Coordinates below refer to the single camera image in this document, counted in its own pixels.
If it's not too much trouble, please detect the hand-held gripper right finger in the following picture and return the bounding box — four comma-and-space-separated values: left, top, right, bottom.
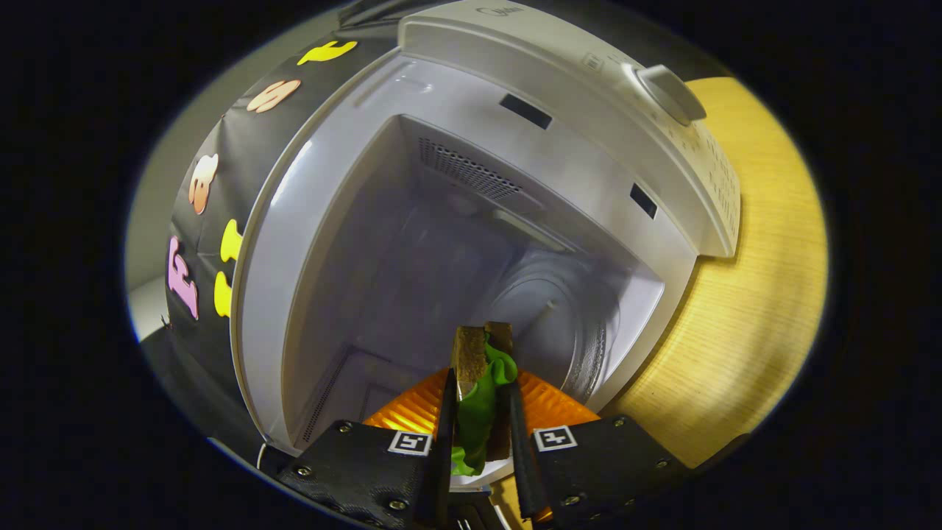
504, 370, 693, 525

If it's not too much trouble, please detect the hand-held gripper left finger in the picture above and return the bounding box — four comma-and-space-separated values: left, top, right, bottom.
276, 367, 458, 530

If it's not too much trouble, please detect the sandwich with green lettuce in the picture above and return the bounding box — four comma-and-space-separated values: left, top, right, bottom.
450, 321, 520, 476

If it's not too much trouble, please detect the white microwave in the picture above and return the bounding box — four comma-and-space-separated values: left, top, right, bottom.
230, 0, 743, 451

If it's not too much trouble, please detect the glass microwave turntable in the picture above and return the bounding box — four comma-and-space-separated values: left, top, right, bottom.
482, 250, 623, 404

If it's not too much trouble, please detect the white rectangular tray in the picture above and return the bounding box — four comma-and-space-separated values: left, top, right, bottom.
449, 456, 516, 491

